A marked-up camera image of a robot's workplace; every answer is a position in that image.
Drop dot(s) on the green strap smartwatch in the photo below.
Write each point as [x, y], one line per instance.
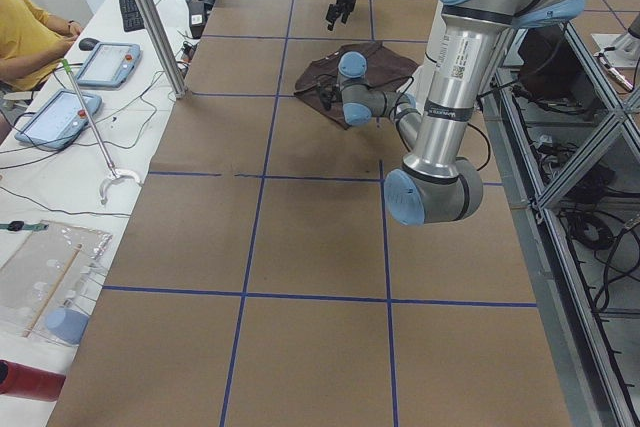
[18, 226]

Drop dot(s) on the blue plastic cup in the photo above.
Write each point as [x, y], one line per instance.
[67, 324]

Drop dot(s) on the aluminium frame post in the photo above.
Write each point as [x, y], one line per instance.
[162, 46]

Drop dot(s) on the reacher grabber stick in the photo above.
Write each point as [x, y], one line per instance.
[116, 175]

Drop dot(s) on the black computer mouse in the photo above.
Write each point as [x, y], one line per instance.
[87, 44]

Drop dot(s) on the red cylinder bottle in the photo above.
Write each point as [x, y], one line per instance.
[18, 380]

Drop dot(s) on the dark brown t-shirt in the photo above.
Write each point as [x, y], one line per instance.
[371, 64]

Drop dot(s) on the clear plastic bag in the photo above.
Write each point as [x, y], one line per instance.
[58, 267]

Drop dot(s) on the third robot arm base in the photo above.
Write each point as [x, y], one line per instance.
[619, 50]

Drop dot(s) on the lower blue teach pendant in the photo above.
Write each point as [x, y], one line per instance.
[56, 124]

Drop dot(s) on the blue teach pendant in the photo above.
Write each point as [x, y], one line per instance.
[56, 124]
[109, 65]

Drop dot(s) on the upper blue teach pendant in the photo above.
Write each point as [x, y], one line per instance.
[109, 65]

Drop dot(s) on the black aluminium frame rack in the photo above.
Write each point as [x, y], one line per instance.
[567, 146]

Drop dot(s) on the person in yellow shirt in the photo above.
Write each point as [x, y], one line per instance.
[33, 43]

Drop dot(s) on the black keyboard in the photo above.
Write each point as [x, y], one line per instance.
[131, 16]

